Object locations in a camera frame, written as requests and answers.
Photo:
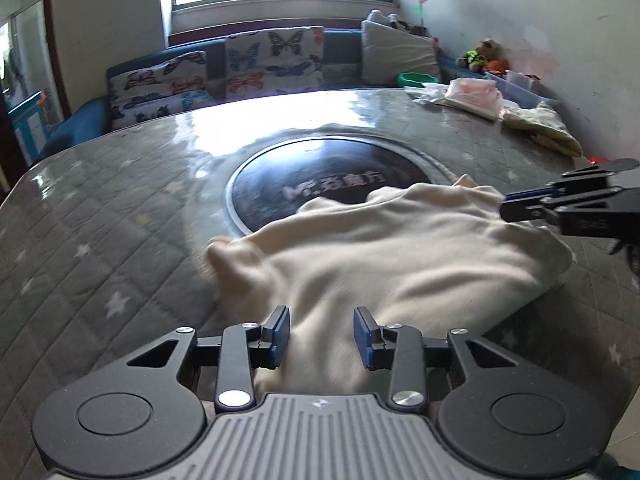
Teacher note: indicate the grey quilted star table cover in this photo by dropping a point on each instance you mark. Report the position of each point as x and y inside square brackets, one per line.
[100, 210]

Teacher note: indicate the pink folded cloth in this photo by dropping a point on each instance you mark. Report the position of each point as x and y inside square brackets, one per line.
[475, 94]

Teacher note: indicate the green bowl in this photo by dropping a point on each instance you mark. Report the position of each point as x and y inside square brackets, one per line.
[417, 79]

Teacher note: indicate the yellow floral cloth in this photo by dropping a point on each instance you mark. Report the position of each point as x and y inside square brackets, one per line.
[542, 125]

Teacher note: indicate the cream cloth garment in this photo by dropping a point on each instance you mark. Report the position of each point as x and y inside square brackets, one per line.
[390, 260]

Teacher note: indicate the grey cushion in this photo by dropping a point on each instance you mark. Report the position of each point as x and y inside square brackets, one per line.
[397, 55]

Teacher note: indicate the plush toy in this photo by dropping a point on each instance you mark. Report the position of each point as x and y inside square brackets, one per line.
[480, 55]

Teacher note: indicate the square butterfly print pillow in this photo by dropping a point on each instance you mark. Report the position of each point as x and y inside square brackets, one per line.
[272, 60]

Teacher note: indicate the clear plastic storage box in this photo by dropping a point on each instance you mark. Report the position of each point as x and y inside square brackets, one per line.
[520, 87]

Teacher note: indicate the black round turntable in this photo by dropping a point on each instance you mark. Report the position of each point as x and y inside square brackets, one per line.
[310, 170]

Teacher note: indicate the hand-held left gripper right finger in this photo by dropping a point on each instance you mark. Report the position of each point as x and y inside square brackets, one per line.
[361, 332]

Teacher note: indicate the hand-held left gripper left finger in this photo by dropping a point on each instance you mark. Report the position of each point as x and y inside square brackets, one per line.
[280, 335]

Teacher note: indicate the clear plastic bag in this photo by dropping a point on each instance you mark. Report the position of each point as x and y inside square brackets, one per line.
[427, 94]

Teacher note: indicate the blue cabinet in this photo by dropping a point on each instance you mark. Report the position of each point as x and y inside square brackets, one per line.
[27, 122]

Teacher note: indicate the blue sofa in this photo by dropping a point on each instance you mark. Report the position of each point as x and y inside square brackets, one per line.
[82, 122]

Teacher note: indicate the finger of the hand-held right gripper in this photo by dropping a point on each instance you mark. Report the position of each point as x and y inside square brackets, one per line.
[525, 199]
[600, 167]

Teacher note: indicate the long butterfly print pillow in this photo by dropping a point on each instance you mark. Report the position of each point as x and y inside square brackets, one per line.
[160, 87]

